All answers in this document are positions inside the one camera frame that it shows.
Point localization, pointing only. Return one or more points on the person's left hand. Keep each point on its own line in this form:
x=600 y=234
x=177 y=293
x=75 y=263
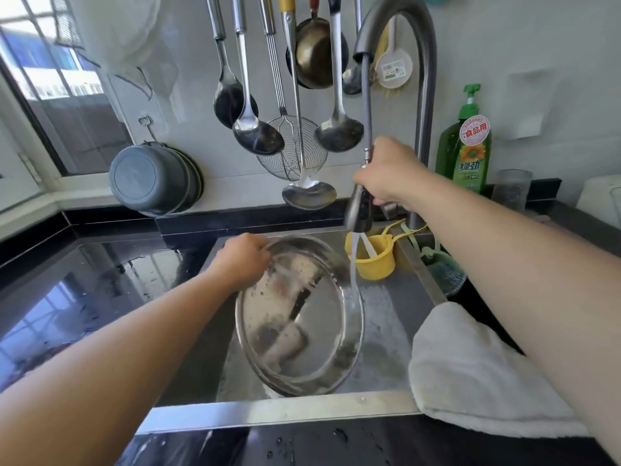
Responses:
x=241 y=259

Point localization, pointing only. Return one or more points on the person's right hand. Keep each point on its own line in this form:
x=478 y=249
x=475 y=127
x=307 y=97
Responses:
x=388 y=170

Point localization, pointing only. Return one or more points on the white cleaning brush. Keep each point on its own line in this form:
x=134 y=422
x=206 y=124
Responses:
x=367 y=245

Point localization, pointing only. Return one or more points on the round steel pan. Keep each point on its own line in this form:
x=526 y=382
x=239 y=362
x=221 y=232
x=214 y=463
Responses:
x=301 y=325

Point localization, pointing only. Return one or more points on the steel gooseneck faucet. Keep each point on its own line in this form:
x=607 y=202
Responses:
x=422 y=63

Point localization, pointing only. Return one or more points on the white dish rag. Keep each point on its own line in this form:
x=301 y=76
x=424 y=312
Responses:
x=485 y=369

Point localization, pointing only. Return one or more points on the person's left forearm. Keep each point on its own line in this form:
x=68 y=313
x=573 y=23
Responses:
x=97 y=373

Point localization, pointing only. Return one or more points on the person's right forearm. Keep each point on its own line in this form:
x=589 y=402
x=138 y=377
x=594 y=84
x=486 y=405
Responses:
x=534 y=286

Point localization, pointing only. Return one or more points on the green dish soap bottle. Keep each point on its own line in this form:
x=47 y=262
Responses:
x=466 y=150

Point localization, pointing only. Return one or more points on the dark green hanging basin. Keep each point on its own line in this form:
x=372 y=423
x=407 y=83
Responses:
x=195 y=181

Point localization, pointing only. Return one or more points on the yellow hanging sink cup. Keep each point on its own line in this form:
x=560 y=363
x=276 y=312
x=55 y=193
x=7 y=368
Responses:
x=374 y=265

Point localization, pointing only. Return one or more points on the white dish brush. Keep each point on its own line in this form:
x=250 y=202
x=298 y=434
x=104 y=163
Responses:
x=394 y=68

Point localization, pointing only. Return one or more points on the green hanging sponge holder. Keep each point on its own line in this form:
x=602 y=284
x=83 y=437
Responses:
x=442 y=272

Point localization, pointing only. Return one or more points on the grey hanging basin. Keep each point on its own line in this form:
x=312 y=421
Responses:
x=150 y=179

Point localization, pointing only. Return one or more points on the steel soup ladle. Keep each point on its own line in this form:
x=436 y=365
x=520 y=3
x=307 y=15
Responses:
x=257 y=138

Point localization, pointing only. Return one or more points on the clear plastic cup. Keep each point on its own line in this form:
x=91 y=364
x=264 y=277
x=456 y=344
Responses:
x=511 y=189

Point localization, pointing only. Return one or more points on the stainless steel sink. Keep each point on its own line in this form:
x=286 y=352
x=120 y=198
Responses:
x=388 y=325

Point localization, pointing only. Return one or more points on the hanging steel ladles and skimmer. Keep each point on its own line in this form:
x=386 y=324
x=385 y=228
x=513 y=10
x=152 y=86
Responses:
x=228 y=102

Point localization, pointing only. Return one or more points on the white hanging cloth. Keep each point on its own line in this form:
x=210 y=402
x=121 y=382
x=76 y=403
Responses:
x=121 y=34

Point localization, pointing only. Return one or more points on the steel wall hook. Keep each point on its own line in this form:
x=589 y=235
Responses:
x=147 y=129

